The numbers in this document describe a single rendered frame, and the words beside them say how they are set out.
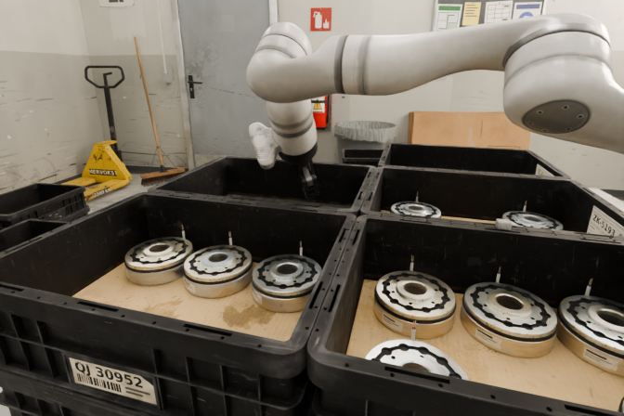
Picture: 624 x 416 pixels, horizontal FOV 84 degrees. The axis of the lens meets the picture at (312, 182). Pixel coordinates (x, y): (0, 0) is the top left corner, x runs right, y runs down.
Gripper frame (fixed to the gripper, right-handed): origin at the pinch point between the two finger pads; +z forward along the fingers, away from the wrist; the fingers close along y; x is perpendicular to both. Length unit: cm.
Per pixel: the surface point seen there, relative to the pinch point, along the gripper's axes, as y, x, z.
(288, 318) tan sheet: -28.4, 9.7, -15.8
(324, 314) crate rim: -31.5, 5.0, -30.9
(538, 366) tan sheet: -42.7, -15.3, -19.0
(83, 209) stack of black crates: 71, 103, 87
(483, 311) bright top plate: -35.8, -13.4, -17.7
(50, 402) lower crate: -29, 36, -22
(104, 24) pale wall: 342, 128, 164
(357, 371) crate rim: -37, 4, -35
